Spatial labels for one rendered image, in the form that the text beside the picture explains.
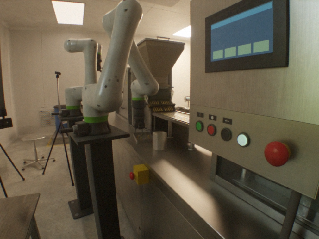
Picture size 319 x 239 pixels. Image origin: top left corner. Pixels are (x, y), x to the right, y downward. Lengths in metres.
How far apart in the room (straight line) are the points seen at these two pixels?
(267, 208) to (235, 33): 0.46
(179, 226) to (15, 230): 0.56
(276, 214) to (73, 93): 1.48
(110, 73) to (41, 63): 4.41
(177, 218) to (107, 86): 0.57
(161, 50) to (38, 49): 4.09
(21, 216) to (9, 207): 0.10
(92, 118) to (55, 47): 4.31
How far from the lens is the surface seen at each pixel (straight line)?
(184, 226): 0.66
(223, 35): 0.41
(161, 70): 1.52
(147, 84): 1.06
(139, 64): 1.03
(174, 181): 0.69
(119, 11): 0.86
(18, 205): 0.89
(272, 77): 0.34
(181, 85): 5.89
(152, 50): 1.42
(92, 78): 1.53
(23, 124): 5.25
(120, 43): 0.79
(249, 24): 0.37
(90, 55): 1.56
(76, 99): 1.57
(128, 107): 1.71
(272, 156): 0.31
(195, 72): 0.49
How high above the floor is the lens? 1.14
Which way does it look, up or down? 10 degrees down
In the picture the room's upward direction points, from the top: straight up
